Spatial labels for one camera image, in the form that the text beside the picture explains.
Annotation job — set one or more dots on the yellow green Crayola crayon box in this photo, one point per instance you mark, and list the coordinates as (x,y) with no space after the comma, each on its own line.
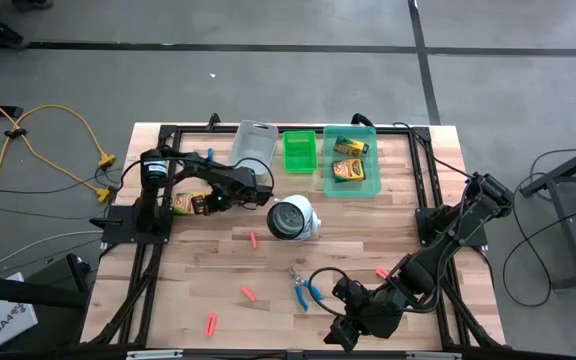
(351,146)
(349,170)

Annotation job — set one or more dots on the black floor stand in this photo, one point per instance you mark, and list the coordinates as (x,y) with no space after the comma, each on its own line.
(28,296)

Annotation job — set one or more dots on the salmon pink eraser block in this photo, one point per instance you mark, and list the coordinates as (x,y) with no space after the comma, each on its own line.
(211,324)
(248,294)
(253,240)
(382,273)

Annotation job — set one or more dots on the black metal stand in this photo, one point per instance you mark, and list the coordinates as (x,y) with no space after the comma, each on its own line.
(570,235)

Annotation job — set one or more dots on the silver mounting bracket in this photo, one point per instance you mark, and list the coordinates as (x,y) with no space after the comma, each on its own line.
(153,354)
(433,356)

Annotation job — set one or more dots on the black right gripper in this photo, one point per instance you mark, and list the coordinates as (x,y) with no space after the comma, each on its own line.
(380,312)

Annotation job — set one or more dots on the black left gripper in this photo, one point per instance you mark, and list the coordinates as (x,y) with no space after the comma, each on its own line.
(238,197)

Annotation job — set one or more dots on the teal translucent plastic bin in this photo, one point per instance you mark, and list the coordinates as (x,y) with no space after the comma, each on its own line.
(368,185)

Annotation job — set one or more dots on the black metal table frame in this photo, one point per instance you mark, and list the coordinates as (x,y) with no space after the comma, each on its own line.
(420,135)

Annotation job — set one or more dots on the green slotted plastic basket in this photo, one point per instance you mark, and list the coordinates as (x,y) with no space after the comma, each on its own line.
(299,152)

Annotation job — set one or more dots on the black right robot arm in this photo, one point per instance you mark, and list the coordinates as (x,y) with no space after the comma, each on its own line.
(448,240)

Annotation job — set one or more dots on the yellow snack packet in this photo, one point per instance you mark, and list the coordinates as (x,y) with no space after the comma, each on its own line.
(185,203)

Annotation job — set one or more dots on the white spotlight lamp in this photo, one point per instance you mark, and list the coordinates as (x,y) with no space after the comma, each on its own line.
(293,217)

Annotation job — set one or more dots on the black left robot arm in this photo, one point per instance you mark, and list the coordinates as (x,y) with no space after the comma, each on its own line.
(153,200)

